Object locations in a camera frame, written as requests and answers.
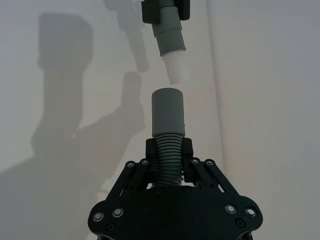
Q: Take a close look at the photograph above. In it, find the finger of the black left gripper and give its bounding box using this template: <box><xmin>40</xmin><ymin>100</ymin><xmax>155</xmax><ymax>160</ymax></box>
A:
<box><xmin>174</xmin><ymin>0</ymin><xmax>192</xmax><ymax>21</ymax></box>
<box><xmin>141</xmin><ymin>0</ymin><xmax>162</xmax><ymax>25</ymax></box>

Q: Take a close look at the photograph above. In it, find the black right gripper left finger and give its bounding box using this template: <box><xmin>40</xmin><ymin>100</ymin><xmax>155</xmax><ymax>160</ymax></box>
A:
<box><xmin>106</xmin><ymin>138</ymin><xmax>158</xmax><ymax>200</ymax></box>

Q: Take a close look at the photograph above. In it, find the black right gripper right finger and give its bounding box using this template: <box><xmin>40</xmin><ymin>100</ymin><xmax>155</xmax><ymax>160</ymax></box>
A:
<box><xmin>181</xmin><ymin>137</ymin><xmax>242</xmax><ymax>198</ymax></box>

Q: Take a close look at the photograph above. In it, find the grey hose cuff white tip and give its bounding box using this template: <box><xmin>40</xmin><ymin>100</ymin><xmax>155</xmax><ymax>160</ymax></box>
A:
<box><xmin>150</xmin><ymin>0</ymin><xmax>190</xmax><ymax>85</ymax></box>

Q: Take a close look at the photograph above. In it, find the grey corrugated hose plain cuff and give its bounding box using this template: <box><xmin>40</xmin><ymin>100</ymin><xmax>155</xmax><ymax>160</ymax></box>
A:
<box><xmin>150</xmin><ymin>87</ymin><xmax>186</xmax><ymax>187</ymax></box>

